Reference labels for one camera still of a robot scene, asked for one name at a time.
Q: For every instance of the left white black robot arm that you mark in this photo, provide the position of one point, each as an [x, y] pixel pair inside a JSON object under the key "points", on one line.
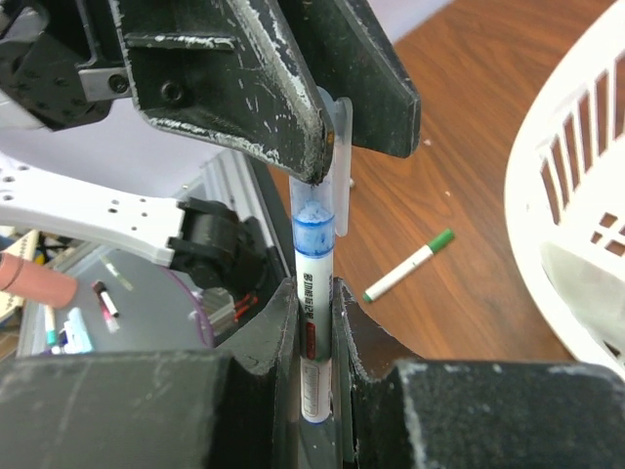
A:
{"points": [[139, 224]]}

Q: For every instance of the marker on grey floor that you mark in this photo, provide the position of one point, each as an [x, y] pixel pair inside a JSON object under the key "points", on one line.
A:
{"points": [[102, 292]]}

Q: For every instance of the white marker pen blue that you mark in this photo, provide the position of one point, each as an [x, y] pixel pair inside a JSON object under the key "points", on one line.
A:
{"points": [[314, 277]]}

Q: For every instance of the white marker pen green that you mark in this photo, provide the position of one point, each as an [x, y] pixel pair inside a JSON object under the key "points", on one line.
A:
{"points": [[381, 286]]}

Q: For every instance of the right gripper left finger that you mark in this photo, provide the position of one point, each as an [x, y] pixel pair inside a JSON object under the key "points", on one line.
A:
{"points": [[236, 406]]}

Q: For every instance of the brown cylinder object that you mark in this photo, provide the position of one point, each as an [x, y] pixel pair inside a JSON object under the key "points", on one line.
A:
{"points": [[34, 282]]}

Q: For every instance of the white plastic dish basket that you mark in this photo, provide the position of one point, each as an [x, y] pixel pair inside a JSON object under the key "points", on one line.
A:
{"points": [[564, 195]]}

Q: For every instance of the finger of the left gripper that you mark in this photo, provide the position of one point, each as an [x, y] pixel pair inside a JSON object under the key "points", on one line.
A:
{"points": [[229, 73], [350, 56]]}

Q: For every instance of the green pen cap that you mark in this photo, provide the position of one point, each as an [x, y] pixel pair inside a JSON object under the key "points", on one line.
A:
{"points": [[441, 240]]}

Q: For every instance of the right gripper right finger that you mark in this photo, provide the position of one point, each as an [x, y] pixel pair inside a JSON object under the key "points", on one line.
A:
{"points": [[399, 410]]}

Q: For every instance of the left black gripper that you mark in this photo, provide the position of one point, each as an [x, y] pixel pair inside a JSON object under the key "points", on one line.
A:
{"points": [[61, 61]]}

